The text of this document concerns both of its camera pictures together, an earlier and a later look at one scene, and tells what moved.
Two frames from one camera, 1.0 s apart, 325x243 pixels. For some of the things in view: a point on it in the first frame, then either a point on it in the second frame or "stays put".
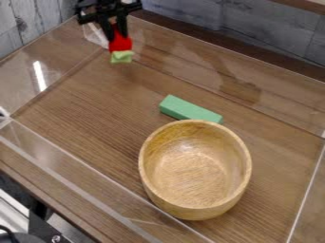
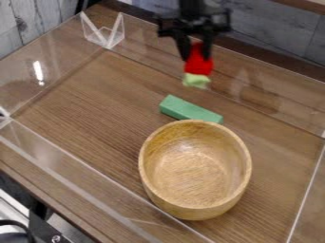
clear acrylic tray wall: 192,146 stays put
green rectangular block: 188,111 stays put
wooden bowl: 194,167 stays put
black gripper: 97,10 → 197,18
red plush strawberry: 119,46 → 197,67
